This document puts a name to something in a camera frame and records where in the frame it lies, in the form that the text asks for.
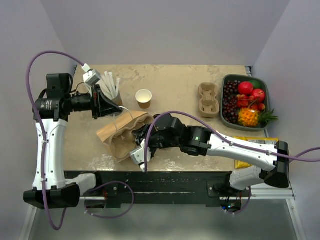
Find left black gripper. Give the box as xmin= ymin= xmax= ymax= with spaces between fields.
xmin=65 ymin=83 xmax=122 ymax=119

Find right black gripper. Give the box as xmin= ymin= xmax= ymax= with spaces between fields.
xmin=132 ymin=123 xmax=181 ymax=159

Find brown paper bag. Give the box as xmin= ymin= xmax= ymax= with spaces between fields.
xmin=96 ymin=110 xmax=154 ymax=155

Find brown paper coffee cup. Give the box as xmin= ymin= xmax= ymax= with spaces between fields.
xmin=135 ymin=89 xmax=153 ymax=110

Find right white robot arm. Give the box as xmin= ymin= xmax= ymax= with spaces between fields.
xmin=130 ymin=113 xmax=289 ymax=197

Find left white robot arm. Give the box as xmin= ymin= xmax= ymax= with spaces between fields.
xmin=23 ymin=69 xmax=122 ymax=209

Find grey straw holder tin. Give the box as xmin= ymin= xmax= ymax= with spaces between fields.
xmin=112 ymin=92 xmax=123 ymax=106

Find cardboard cup carrier tray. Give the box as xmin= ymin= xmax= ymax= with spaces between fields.
xmin=198 ymin=82 xmax=220 ymax=119

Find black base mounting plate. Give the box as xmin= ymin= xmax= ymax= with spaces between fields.
xmin=62 ymin=171 xmax=253 ymax=210

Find grey fruit tray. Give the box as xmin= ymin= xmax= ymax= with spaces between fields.
xmin=220 ymin=74 xmax=278 ymax=132

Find dark red grapes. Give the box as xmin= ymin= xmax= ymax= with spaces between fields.
xmin=222 ymin=80 xmax=240 ymax=125

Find yellow snack packet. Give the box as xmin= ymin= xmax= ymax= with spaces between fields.
xmin=234 ymin=136 xmax=279 ymax=169

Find red yellow cherries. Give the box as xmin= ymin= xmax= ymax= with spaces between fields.
xmin=236 ymin=94 xmax=266 ymax=112

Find red apple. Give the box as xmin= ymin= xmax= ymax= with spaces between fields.
xmin=238 ymin=81 xmax=254 ymax=95
xmin=250 ymin=88 xmax=266 ymax=103

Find green lime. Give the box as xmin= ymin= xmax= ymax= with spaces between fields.
xmin=249 ymin=79 xmax=262 ymax=90

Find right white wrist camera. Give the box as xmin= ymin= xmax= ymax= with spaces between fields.
xmin=130 ymin=139 xmax=146 ymax=172

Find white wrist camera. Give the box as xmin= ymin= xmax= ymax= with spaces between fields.
xmin=81 ymin=63 xmax=102 ymax=94
xmin=130 ymin=139 xmax=146 ymax=172

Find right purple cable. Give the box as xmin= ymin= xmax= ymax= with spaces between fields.
xmin=143 ymin=111 xmax=320 ymax=172

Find purple cable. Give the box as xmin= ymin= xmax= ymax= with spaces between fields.
xmin=143 ymin=111 xmax=320 ymax=172
xmin=25 ymin=50 xmax=85 ymax=231

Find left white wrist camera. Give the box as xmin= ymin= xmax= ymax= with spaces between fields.
xmin=81 ymin=63 xmax=102 ymax=94

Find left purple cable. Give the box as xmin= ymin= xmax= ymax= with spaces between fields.
xmin=25 ymin=50 xmax=85 ymax=231

